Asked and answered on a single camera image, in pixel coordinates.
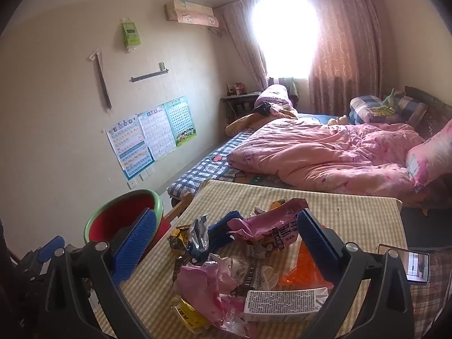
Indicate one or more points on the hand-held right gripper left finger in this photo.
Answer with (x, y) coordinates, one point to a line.
(136, 243)

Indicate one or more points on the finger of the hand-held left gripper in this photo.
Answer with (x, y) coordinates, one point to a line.
(51, 248)

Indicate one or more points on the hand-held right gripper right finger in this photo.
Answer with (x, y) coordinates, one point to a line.
(314, 243)

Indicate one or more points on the orange plastic bag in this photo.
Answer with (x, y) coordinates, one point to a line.
(303, 266)

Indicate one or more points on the red basin with green rim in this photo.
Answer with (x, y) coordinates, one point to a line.
(116, 215)

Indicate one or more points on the yellow black snack wrapper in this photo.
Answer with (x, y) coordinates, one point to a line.
(178, 236)

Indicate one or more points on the large pink food bag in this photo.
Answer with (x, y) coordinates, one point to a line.
(268, 226)

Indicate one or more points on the silver foil wrapper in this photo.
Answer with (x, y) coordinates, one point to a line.
(197, 235)

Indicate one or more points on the white box with black text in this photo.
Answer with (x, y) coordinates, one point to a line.
(282, 303)

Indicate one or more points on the pink plastic wrapper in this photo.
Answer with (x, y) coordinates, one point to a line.
(203, 286)

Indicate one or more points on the yellow red snack wrapper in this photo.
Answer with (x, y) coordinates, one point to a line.
(185, 316)

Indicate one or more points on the blue snack wrapper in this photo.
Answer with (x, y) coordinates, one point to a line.
(224, 224)

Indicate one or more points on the clear plastic wrapper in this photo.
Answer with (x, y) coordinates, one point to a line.
(240, 328)

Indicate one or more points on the smartphone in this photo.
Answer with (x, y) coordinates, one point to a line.
(413, 265)

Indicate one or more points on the white doll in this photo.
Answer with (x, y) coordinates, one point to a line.
(337, 120)

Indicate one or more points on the brown plaid cloth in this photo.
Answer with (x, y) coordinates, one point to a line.
(430, 300)

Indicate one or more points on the tan blanket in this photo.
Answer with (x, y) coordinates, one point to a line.
(243, 122)

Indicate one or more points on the pink floral pillow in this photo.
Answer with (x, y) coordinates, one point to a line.
(430, 159)

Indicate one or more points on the dark clothes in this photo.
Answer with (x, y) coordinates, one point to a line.
(265, 107)

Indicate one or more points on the checkered pillow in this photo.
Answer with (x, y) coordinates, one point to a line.
(363, 106)

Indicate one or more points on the yellow green book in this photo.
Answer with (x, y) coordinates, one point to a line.
(383, 111)

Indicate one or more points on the rolled pink quilt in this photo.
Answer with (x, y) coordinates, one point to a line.
(273, 93)

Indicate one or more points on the green clothes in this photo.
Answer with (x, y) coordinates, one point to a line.
(291, 86)

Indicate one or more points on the dark bedside table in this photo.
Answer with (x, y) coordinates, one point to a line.
(240, 99)

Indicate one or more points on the green plush toy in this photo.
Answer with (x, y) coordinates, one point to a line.
(391, 99)

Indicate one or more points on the blue plaid pillow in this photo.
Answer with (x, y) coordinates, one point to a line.
(409, 109)

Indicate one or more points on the small red box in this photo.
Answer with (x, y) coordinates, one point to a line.
(240, 88)

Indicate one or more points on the dark wooden headboard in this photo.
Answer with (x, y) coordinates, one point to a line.
(438, 113)

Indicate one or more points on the pink curtain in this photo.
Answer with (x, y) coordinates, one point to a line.
(346, 60)
(240, 31)

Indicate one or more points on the covered air conditioner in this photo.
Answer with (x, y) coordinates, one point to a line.
(190, 14)

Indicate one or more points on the white wall socket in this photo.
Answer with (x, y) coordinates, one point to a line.
(132, 183)
(146, 173)

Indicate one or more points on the blue framed wall poster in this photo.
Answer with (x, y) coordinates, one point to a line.
(129, 148)

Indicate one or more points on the white wall poster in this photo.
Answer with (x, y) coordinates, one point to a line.
(155, 134)

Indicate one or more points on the green wall poster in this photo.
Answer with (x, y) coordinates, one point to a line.
(180, 120)

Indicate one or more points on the metal wall rail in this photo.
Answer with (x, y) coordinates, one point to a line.
(148, 75)

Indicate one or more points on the black stick on wall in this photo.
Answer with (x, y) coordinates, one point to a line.
(102, 77)

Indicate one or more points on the green wall box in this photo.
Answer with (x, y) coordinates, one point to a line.
(130, 33)

